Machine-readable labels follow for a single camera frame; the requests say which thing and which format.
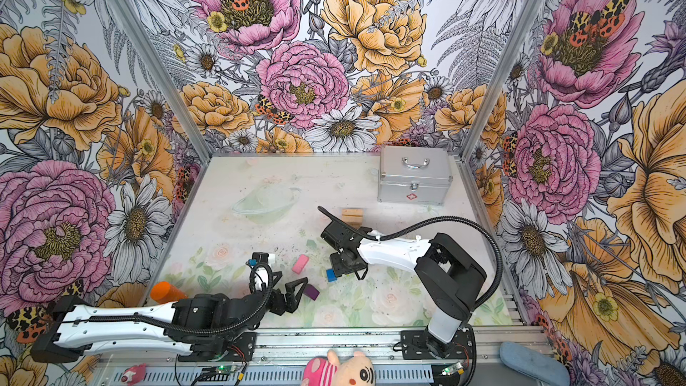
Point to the natural wood block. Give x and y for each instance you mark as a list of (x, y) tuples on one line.
[(352, 214), (355, 222)]

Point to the pink plush pig toy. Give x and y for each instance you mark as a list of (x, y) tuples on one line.
[(331, 371)]

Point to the blue wood block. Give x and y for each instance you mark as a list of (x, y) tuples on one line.
[(331, 276)]

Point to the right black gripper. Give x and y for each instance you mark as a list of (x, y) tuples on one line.
[(338, 270)]

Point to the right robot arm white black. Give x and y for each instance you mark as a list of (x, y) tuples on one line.
[(450, 276)]

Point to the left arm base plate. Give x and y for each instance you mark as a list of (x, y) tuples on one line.
[(223, 349)]

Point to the blue grey cushion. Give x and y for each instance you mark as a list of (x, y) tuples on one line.
[(533, 364)]

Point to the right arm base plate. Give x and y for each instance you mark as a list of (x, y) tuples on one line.
[(420, 345)]

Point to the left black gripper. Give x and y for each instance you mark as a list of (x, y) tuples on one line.
[(280, 306)]

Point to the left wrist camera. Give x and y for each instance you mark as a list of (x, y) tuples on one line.
[(261, 274)]

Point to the small pink toy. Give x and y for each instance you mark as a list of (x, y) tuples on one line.
[(134, 375)]

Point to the pink wood block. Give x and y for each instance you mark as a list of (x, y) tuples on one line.
[(300, 264)]

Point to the aluminium front rail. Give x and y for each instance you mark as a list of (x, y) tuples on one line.
[(279, 357)]

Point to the silver aluminium case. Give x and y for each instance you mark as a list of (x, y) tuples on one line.
[(411, 175)]

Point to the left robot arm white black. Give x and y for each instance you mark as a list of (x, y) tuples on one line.
[(205, 328)]

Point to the purple wood block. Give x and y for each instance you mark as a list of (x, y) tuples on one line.
[(311, 292)]

